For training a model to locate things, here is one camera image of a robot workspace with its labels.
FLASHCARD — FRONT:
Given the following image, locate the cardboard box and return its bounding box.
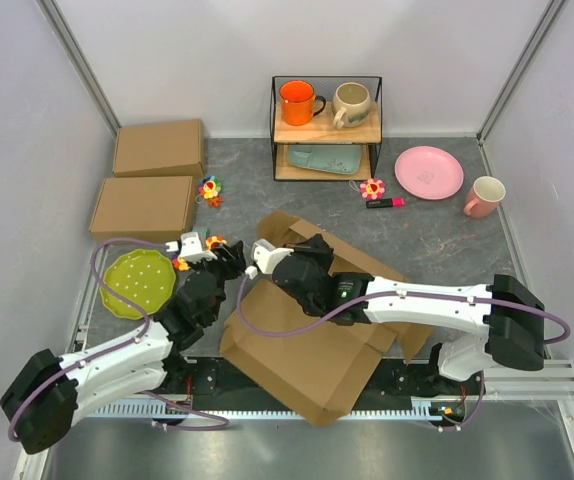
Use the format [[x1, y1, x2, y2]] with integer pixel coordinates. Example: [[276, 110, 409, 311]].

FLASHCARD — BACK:
[[219, 209, 436, 428], [113, 119, 205, 178], [89, 176, 198, 243]]

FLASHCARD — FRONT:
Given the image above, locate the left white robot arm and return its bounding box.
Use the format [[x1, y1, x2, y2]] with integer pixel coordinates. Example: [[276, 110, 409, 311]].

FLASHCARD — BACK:
[[0, 238, 246, 454]]

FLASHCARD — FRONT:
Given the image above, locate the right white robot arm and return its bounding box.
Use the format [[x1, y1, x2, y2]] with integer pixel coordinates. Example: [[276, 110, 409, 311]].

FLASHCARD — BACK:
[[253, 234, 545, 394]]

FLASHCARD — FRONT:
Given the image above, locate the rainbow flower plush front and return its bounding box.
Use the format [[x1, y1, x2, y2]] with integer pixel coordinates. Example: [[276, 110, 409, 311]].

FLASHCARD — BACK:
[[172, 256, 191, 271]]

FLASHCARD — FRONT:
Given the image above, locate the green dotted plate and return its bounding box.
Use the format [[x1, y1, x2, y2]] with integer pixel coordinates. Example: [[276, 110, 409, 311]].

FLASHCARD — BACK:
[[103, 249, 176, 315]]

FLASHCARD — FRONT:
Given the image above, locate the pink black highlighter marker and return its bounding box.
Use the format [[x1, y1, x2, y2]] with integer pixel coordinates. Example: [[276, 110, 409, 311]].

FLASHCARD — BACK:
[[365, 197, 406, 209]]

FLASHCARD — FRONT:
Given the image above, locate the teal rectangular dish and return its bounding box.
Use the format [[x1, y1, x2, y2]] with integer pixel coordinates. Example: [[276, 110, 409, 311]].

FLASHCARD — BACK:
[[288, 144, 362, 175]]

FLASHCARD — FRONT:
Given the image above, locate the pink round plate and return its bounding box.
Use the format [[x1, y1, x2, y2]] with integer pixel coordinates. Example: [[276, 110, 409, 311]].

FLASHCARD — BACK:
[[394, 146, 464, 201]]

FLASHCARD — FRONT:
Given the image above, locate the orange enamel mug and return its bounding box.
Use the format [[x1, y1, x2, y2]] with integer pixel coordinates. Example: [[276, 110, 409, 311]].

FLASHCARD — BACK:
[[279, 80, 326, 126]]

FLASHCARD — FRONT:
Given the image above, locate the beige ceramic mug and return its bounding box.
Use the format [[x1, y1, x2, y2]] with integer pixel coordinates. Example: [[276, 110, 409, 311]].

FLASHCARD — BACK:
[[332, 82, 371, 130]]

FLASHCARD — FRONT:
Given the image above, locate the pink mug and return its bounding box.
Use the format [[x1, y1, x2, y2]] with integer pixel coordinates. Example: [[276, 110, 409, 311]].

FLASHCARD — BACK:
[[463, 176, 506, 218]]

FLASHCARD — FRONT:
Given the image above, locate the orange flower plush keychain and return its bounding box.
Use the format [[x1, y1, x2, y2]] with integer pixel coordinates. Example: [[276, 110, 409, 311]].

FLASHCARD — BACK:
[[205, 235, 228, 250]]

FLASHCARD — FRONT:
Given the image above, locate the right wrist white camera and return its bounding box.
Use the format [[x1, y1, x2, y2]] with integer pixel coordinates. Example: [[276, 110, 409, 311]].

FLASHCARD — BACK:
[[245, 239, 294, 280]]

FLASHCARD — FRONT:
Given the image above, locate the wrist white camera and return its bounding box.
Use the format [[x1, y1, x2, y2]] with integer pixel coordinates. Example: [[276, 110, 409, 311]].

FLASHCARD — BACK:
[[245, 239, 294, 280], [164, 232, 217, 263]]

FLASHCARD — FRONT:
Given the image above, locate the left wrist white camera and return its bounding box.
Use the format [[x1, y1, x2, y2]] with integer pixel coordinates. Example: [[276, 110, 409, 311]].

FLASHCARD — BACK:
[[164, 232, 217, 263]]

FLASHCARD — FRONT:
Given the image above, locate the rainbow flower plush keychain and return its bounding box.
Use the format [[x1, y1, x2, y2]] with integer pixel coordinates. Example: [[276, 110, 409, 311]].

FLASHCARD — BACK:
[[196, 176, 223, 208]]

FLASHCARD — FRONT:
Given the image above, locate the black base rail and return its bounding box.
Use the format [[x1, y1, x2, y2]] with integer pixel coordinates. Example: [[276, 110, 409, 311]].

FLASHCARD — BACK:
[[157, 357, 480, 405]]

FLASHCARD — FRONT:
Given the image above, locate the pink flower plush keychain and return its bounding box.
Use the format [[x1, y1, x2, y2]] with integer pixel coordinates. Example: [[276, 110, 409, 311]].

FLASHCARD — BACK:
[[349, 178, 386, 201]]

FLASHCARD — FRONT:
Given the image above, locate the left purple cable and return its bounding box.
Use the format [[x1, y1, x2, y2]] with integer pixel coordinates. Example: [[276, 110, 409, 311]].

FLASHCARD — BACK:
[[6, 237, 231, 444]]

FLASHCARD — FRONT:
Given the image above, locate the purple cable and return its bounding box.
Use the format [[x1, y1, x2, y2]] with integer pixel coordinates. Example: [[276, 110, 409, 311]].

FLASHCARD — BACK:
[[6, 237, 231, 444], [236, 269, 571, 431]]

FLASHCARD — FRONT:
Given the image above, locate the grey slotted cable duct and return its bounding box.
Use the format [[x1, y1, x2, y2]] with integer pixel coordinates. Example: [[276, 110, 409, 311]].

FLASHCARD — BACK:
[[86, 397, 468, 420]]

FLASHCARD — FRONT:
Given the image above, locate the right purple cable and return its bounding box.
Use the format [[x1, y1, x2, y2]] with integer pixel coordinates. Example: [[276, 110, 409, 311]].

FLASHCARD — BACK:
[[236, 269, 571, 431]]

